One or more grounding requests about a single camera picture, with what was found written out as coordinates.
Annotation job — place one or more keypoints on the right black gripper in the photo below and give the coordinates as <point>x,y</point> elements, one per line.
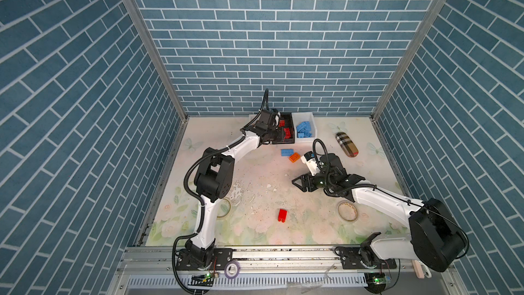
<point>305,177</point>

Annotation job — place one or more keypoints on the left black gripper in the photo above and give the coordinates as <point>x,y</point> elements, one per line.
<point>277,135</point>

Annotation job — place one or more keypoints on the red lego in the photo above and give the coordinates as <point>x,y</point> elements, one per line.
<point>285,128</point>
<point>282,215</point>

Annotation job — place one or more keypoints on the blue lego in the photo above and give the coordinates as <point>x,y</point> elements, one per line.
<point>287,152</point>
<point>304,130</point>

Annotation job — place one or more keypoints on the orange lego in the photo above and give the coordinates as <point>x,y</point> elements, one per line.
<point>294,157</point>

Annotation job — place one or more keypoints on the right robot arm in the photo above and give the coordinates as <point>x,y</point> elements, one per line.
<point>434,237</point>

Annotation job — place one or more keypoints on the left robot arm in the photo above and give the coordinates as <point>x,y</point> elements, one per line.
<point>211,177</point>

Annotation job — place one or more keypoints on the black middle bin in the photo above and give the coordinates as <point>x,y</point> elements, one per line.
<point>277,139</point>

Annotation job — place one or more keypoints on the plaid glasses case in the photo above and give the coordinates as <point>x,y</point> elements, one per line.
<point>347,145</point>

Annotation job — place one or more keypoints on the right white bin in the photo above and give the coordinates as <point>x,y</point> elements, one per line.
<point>300,117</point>

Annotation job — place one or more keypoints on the purple tape roll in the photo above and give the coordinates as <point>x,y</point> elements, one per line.
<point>232,269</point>

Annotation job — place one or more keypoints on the white pink device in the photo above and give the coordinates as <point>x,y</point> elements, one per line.
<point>422,271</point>

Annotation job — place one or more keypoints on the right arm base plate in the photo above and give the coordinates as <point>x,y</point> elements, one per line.
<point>354,258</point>

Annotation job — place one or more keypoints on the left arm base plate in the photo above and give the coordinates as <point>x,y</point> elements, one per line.
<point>198,259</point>

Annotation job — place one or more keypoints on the metal front rail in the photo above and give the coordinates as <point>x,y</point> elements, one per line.
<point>296,269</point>

